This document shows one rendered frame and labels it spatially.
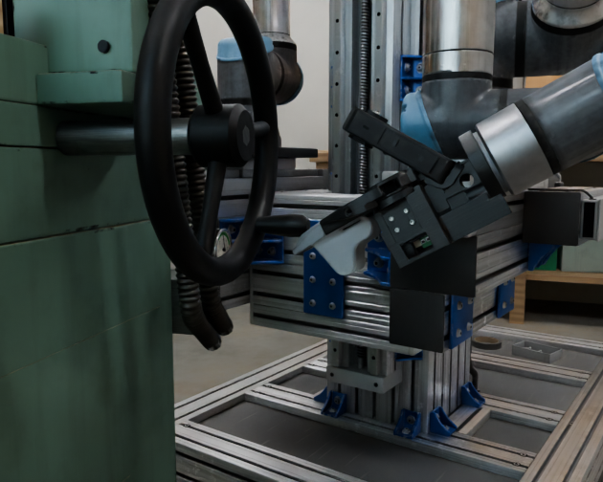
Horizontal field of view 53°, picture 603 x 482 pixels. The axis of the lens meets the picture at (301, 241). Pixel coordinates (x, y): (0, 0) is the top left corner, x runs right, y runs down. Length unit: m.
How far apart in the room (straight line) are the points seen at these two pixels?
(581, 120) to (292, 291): 0.73
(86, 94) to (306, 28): 3.49
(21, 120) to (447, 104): 0.42
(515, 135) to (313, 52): 3.50
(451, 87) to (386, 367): 0.71
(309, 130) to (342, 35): 2.75
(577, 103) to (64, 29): 0.48
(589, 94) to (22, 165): 0.51
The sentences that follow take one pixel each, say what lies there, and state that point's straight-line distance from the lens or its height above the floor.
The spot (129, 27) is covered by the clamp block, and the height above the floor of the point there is 0.91.
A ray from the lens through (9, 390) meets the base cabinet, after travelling 0.64.
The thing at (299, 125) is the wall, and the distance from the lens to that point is 4.00.
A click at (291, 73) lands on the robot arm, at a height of 0.99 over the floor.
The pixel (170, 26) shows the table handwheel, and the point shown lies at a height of 0.89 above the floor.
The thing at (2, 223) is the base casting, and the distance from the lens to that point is 0.61.
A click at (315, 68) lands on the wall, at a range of 4.00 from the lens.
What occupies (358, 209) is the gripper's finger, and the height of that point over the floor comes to 0.74.
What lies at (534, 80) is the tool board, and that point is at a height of 1.25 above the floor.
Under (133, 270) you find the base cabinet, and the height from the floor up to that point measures 0.65.
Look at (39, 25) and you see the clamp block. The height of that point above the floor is 0.92.
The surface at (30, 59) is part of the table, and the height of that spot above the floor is 0.88.
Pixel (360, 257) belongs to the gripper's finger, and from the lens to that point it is 0.63.
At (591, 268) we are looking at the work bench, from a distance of 3.35.
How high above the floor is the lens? 0.78
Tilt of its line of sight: 7 degrees down
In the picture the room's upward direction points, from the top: straight up
